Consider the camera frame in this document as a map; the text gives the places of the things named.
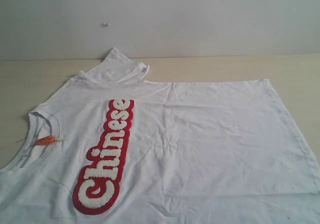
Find white t-shirt red lettering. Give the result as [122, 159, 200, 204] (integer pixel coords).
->
[0, 49, 320, 224]

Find orange size tag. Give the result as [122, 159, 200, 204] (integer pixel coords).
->
[34, 135, 56, 146]

